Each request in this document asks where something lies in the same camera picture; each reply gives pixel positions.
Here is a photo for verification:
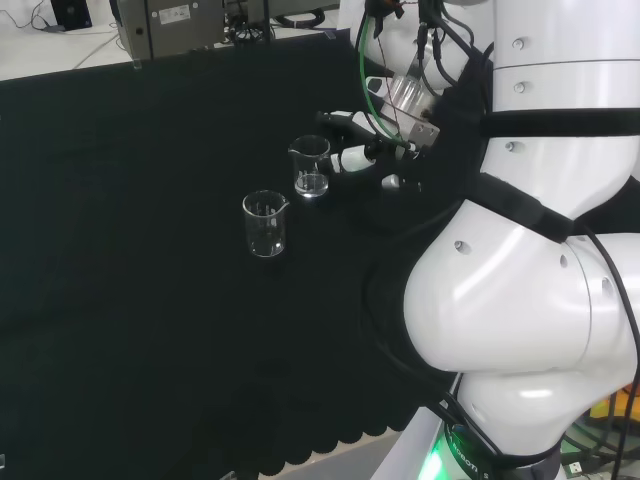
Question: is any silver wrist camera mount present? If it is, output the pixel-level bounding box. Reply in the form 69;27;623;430
398;113;442;152

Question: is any clear glass beaker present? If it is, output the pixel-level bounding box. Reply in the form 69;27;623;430
287;134;332;199
241;189;290;259

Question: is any tangled dark cable bundle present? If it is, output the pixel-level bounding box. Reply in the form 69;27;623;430
222;22;274;49

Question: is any green cable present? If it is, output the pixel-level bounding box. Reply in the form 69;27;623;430
357;13;417;151

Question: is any black computer tower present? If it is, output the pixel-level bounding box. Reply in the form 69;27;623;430
51;0;95;29

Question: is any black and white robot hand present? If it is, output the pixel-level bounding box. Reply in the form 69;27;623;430
314;75;427;195

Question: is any coiled black cable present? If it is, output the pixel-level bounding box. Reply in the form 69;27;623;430
272;13;327;33

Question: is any black bench cloth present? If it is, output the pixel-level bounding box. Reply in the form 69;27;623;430
0;28;484;479

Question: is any grey metal cabinet with label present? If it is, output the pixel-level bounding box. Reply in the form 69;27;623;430
115;0;228;63

